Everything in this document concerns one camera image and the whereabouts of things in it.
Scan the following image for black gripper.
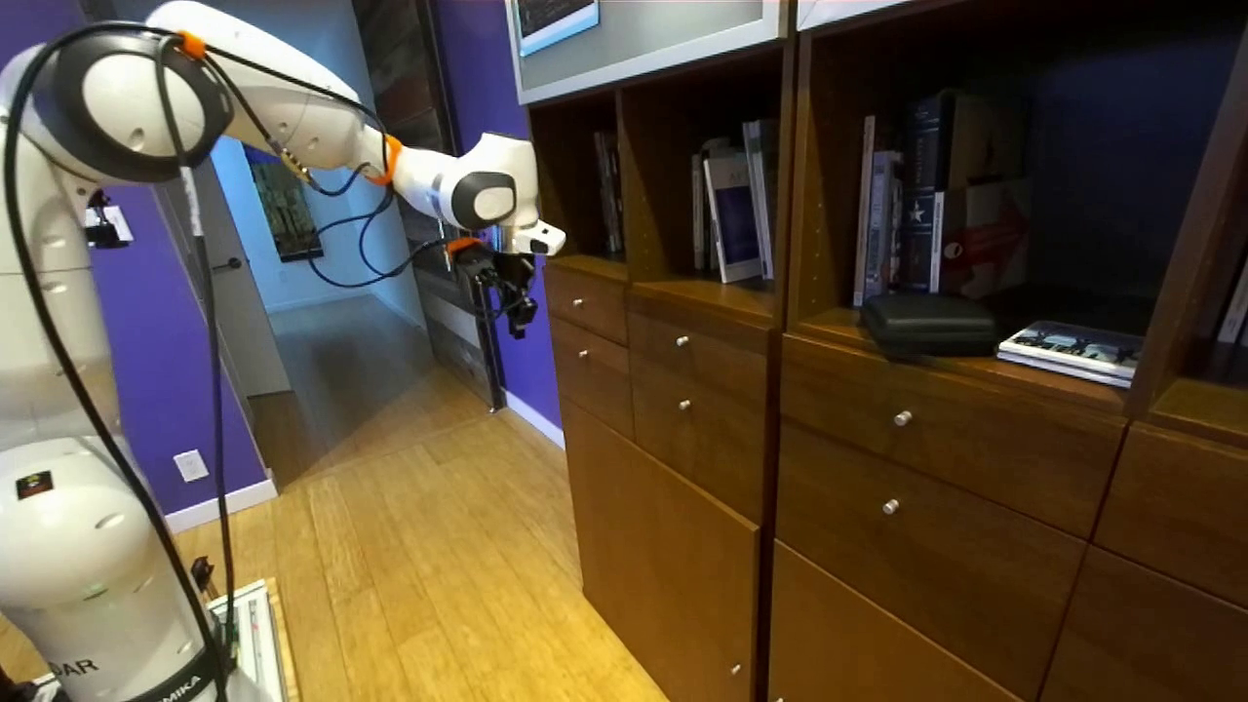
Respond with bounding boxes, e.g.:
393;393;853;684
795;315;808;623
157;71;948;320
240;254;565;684
450;240;540;340

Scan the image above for wooden drawer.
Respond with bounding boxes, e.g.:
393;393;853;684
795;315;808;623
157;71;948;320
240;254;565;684
547;265;630;344

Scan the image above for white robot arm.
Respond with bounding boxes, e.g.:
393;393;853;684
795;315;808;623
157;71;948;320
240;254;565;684
0;0;565;702

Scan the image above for books in left shelf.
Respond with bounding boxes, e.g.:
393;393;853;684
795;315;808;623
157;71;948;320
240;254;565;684
595;131;625;259

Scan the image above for books in shelf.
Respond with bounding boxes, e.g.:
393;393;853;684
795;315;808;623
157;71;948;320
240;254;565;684
691;118;775;287
595;131;625;259

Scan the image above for books in middle shelf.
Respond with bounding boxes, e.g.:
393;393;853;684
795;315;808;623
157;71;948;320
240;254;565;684
691;118;775;287

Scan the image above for blue framed picture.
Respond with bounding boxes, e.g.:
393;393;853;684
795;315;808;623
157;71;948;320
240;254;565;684
514;0;600;57

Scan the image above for wooden shelf cabinet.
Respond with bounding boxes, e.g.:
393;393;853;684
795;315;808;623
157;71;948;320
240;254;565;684
502;0;1248;702

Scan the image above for black box on shelf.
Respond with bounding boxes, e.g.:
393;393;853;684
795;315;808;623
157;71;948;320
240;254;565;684
862;292;1000;357

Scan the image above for upright books right shelf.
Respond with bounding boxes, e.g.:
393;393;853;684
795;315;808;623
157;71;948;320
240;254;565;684
851;90;1029;307

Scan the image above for flat book on shelf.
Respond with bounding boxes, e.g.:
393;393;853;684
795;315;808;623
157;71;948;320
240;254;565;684
1000;320;1138;391

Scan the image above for wall power outlet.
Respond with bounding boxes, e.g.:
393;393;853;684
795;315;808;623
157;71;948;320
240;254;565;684
173;449;210;484

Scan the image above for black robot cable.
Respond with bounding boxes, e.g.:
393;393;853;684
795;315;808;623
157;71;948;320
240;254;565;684
0;25;462;702

